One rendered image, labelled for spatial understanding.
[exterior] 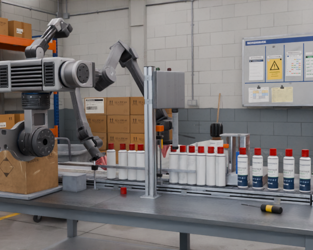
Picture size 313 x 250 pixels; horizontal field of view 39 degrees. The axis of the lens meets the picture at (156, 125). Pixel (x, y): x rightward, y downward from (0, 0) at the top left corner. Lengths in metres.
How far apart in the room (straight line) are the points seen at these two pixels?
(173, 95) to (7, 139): 0.83
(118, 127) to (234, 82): 1.99
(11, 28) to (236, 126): 3.65
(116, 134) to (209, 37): 2.24
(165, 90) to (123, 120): 3.87
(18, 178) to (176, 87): 0.94
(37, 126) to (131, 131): 3.93
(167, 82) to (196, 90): 4.96
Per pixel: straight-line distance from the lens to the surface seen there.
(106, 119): 6.23
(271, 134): 6.83
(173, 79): 2.27
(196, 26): 7.30
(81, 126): 2.64
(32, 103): 2.17
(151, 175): 2.28
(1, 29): 6.65
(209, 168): 2.31
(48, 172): 2.50
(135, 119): 6.02
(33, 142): 2.15
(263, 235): 1.89
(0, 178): 2.52
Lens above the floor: 1.32
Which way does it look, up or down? 3 degrees down
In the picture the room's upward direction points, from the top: 1 degrees counter-clockwise
